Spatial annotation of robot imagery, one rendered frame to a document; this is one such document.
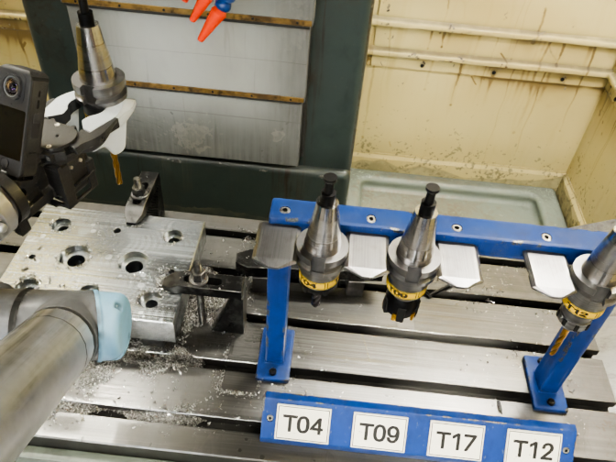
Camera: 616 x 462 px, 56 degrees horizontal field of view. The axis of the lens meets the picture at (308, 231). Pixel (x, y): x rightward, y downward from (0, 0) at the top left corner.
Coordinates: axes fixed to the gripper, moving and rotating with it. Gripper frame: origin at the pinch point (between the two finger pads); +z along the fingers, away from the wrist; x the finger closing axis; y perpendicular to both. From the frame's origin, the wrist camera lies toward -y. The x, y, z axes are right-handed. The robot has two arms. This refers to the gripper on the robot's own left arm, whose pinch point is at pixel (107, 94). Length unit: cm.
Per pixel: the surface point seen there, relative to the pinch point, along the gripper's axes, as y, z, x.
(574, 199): 66, 97, 72
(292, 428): 38, -13, 33
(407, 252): 7.3, -2.5, 41.9
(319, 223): 4.2, -5.7, 32.0
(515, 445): 38, -2, 63
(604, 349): 53, 35, 79
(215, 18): -14.1, -0.7, 17.2
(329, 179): -1.4, -4.5, 32.3
